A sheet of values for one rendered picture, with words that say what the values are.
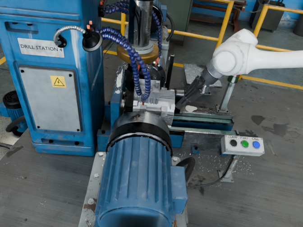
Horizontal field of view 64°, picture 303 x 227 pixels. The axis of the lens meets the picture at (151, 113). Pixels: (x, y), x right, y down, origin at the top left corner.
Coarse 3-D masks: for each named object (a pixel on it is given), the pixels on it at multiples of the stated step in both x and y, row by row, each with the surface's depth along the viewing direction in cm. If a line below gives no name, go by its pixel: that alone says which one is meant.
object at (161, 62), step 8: (160, 56) 142; (152, 64) 132; (160, 64) 134; (128, 72) 136; (152, 72) 135; (160, 72) 136; (128, 80) 139; (160, 80) 139; (128, 88) 143; (160, 88) 143
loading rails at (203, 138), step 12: (180, 120) 135; (192, 120) 135; (204, 120) 136; (216, 120) 136; (228, 120) 137; (180, 132) 127; (192, 132) 125; (204, 132) 126; (216, 132) 129; (228, 132) 130; (180, 144) 132; (192, 144) 131; (204, 144) 131; (216, 144) 131
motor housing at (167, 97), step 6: (162, 90) 121; (168, 90) 122; (162, 96) 118; (168, 96) 118; (174, 96) 118; (162, 102) 117; (168, 102) 117; (174, 102) 118; (138, 108) 117; (150, 108) 116; (156, 108) 116; (168, 108) 117; (156, 114) 116; (168, 114) 117; (168, 120) 118
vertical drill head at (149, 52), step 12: (132, 0) 88; (132, 12) 91; (144, 12) 90; (132, 24) 93; (144, 24) 93; (132, 36) 96; (144, 36) 96; (120, 48) 101; (144, 48) 98; (156, 48) 104; (144, 60) 98
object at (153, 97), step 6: (144, 84) 121; (156, 84) 119; (144, 90) 116; (156, 90) 114; (138, 96) 114; (150, 96) 114; (156, 96) 114; (138, 102) 117; (150, 102) 116; (156, 102) 116
